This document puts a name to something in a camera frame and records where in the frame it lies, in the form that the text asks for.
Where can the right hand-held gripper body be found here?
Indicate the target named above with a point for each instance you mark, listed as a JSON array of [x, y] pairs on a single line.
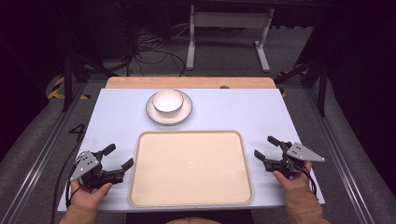
[[294, 160]]

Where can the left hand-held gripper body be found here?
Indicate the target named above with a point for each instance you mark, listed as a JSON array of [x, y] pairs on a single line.
[[88, 169]]

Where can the person's right hand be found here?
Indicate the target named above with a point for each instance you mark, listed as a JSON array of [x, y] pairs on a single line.
[[294, 180]]

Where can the person's left hand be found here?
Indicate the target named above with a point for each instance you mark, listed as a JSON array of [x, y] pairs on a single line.
[[88, 194]]

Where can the white table mat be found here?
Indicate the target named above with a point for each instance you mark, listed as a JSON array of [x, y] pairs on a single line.
[[118, 112]]

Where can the beige plastic tray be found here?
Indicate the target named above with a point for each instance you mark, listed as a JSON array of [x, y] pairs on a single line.
[[190, 168]]

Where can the white bowl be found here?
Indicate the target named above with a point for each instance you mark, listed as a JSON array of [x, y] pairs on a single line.
[[168, 101]]

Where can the white plate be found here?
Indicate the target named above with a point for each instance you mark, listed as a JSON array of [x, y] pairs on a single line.
[[183, 113]]

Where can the black tripod stand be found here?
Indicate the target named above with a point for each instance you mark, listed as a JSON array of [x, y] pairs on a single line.
[[314, 74], [73, 67]]

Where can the white metal stand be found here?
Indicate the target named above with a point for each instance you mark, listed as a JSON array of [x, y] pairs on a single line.
[[229, 21]]

